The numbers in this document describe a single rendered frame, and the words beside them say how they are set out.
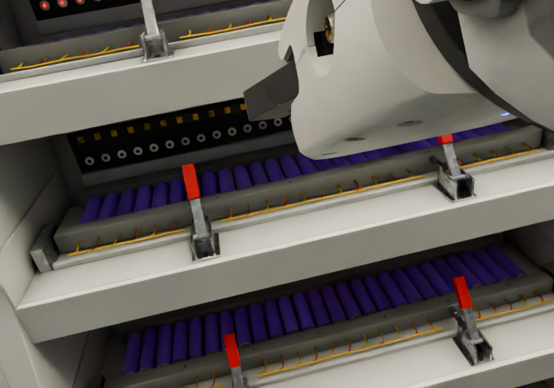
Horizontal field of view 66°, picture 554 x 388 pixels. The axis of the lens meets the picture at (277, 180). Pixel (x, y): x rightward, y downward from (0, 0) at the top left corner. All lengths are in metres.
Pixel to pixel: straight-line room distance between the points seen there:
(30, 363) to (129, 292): 0.11
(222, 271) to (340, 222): 0.13
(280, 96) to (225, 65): 0.25
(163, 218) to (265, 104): 0.33
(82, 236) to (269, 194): 0.20
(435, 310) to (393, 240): 0.15
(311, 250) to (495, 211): 0.20
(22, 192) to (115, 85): 0.18
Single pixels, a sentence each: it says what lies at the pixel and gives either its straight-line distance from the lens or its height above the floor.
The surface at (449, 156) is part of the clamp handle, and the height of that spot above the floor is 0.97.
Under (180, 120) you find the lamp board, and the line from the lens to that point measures 0.56.
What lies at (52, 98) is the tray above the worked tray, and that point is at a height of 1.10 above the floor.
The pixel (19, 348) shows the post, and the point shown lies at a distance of 0.49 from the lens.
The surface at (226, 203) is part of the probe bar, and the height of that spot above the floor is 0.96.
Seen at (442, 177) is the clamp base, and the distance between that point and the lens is 0.49.
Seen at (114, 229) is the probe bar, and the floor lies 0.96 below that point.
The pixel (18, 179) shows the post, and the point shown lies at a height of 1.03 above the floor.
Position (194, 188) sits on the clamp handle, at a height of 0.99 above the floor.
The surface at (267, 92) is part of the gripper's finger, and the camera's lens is 0.16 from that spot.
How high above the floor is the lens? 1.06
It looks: 11 degrees down
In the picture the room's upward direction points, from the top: 11 degrees counter-clockwise
